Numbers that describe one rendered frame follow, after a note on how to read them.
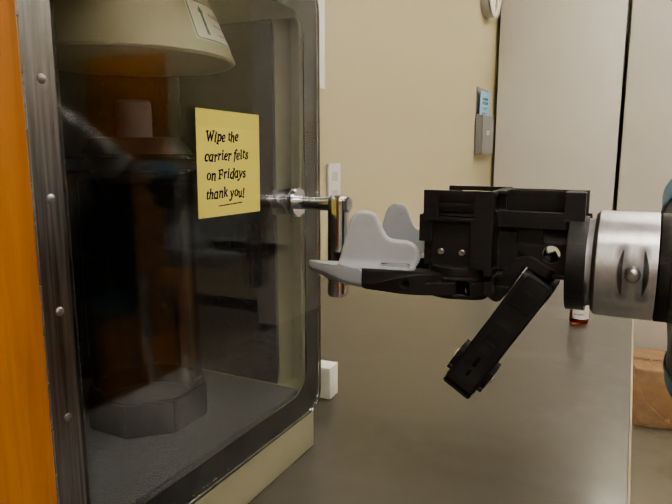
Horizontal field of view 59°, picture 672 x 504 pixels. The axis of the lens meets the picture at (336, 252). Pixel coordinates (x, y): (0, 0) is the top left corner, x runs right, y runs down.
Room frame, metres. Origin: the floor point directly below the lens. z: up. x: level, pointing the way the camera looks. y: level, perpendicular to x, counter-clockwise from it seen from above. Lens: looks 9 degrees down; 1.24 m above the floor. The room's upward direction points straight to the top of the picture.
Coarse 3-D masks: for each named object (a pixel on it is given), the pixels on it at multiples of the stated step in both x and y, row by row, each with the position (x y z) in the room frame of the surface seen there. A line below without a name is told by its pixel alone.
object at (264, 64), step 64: (64, 0) 0.32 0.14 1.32; (128, 0) 0.36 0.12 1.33; (192, 0) 0.41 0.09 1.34; (256, 0) 0.48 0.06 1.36; (64, 64) 0.32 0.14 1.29; (128, 64) 0.36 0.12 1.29; (192, 64) 0.41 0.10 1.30; (256, 64) 0.48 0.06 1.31; (64, 128) 0.32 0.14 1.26; (128, 128) 0.36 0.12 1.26; (192, 128) 0.41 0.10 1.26; (64, 192) 0.32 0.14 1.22; (128, 192) 0.36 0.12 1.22; (192, 192) 0.41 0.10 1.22; (128, 256) 0.35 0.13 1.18; (192, 256) 0.41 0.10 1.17; (256, 256) 0.47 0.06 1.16; (128, 320) 0.35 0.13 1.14; (192, 320) 0.40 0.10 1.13; (256, 320) 0.47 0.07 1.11; (320, 320) 0.57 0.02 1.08; (128, 384) 0.35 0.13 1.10; (192, 384) 0.40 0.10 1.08; (256, 384) 0.47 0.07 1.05; (320, 384) 0.57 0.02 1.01; (128, 448) 0.35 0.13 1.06; (192, 448) 0.40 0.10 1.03; (256, 448) 0.47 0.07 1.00
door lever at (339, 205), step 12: (300, 192) 0.53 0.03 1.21; (300, 204) 0.52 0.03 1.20; (312, 204) 0.52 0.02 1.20; (324, 204) 0.51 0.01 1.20; (336, 204) 0.50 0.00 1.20; (348, 204) 0.51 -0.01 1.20; (336, 216) 0.50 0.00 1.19; (348, 216) 0.51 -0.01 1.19; (336, 228) 0.50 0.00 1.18; (336, 240) 0.50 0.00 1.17; (336, 252) 0.50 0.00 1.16; (336, 288) 0.50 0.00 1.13; (348, 288) 0.51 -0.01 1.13
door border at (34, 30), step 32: (32, 0) 0.31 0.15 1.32; (32, 32) 0.31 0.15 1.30; (32, 64) 0.30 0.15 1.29; (32, 96) 0.30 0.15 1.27; (32, 128) 0.30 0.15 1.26; (32, 160) 0.30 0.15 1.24; (64, 224) 0.31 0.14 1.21; (64, 256) 0.31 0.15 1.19; (64, 288) 0.31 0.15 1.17; (64, 320) 0.31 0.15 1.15; (64, 352) 0.31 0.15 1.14; (64, 384) 0.31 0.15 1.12; (64, 416) 0.31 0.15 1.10; (64, 448) 0.30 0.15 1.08; (64, 480) 0.30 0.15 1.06
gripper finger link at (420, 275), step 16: (368, 272) 0.45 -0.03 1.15; (384, 272) 0.44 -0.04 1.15; (400, 272) 0.44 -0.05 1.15; (416, 272) 0.44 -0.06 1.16; (432, 272) 0.43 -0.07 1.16; (368, 288) 0.45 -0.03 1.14; (384, 288) 0.44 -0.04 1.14; (400, 288) 0.43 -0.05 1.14; (416, 288) 0.43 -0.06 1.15; (432, 288) 0.43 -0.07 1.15; (448, 288) 0.42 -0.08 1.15
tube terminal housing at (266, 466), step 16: (288, 432) 0.54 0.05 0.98; (304, 432) 0.57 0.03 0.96; (272, 448) 0.51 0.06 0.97; (288, 448) 0.54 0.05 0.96; (304, 448) 0.57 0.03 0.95; (256, 464) 0.49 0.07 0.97; (272, 464) 0.51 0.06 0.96; (288, 464) 0.54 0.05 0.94; (224, 480) 0.45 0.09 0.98; (240, 480) 0.47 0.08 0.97; (256, 480) 0.49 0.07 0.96; (272, 480) 0.51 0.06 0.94; (208, 496) 0.43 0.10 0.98; (224, 496) 0.45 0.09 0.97; (240, 496) 0.47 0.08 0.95
